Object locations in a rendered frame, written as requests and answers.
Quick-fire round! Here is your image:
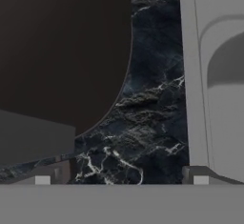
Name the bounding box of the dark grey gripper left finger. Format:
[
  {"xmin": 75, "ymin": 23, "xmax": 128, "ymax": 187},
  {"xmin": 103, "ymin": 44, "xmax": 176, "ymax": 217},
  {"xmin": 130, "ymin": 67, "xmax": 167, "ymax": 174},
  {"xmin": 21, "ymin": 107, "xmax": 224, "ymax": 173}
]
[{"xmin": 0, "ymin": 162, "xmax": 71, "ymax": 185}]

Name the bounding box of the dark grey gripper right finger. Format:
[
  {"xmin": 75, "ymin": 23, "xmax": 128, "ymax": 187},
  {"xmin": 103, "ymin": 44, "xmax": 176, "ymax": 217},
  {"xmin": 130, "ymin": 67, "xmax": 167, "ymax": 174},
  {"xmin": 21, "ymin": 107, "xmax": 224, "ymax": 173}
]
[{"xmin": 181, "ymin": 165, "xmax": 244, "ymax": 185}]

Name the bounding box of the dark grey box-shaped block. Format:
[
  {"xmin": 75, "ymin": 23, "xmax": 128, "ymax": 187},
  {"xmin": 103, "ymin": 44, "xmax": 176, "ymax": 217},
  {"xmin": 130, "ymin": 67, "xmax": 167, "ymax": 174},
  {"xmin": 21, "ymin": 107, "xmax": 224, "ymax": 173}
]
[{"xmin": 0, "ymin": 109, "xmax": 76, "ymax": 172}]

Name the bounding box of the pale grey arched-panel cupboard door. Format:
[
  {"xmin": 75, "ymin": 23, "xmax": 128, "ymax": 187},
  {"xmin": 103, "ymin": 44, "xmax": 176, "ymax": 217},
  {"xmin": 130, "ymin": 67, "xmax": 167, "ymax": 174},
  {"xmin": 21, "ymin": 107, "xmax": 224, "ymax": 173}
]
[{"xmin": 178, "ymin": 0, "xmax": 244, "ymax": 184}]

